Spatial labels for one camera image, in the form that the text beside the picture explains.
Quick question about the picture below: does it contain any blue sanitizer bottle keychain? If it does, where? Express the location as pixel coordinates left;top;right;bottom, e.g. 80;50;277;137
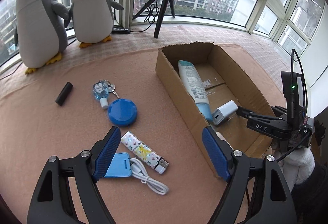
92;79;120;110

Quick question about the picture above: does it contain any black inline remote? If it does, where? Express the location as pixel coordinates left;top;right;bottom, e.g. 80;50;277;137
112;27;131;34

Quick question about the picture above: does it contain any large plush penguin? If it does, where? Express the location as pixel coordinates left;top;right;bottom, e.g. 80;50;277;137
14;0;69;74

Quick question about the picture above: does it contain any white USB charger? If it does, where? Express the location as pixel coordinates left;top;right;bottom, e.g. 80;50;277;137
212;100;238;126

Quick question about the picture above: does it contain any pink plaid mat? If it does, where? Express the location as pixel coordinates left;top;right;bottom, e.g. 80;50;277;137
1;25;290;97

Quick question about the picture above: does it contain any blue phone stand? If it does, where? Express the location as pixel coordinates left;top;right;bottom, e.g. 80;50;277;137
103;153;132;178

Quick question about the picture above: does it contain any pink blanket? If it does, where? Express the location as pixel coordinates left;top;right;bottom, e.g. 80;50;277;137
1;49;226;223

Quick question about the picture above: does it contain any black lipstick tube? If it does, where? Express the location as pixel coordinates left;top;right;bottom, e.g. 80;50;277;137
55;82;73;106

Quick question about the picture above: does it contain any brown cardboard box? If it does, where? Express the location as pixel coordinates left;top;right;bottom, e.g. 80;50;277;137
156;42;285;170

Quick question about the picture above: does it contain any white blue lotion tube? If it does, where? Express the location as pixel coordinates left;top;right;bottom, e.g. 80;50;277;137
178;60;212;121

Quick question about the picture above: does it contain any black tripod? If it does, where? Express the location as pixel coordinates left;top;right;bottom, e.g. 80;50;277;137
132;0;175;39

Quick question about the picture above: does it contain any round blue compact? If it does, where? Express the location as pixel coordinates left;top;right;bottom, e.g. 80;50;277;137
107;99;137;127

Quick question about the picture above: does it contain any white gloved right hand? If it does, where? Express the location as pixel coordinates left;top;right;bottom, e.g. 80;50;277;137
278;148;315;191

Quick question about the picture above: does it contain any white cable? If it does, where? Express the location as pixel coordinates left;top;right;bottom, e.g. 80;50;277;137
129;157;170;195

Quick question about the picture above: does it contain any small plush penguin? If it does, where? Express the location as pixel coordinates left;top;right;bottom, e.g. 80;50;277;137
64;0;124;48

